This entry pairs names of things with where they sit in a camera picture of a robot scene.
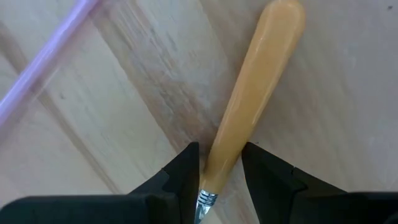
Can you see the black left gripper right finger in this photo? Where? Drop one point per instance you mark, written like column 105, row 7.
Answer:
column 295, row 199

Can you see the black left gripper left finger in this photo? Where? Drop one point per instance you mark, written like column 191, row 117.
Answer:
column 124, row 208

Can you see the pink drinking straw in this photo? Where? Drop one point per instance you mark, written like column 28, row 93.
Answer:
column 46, row 56

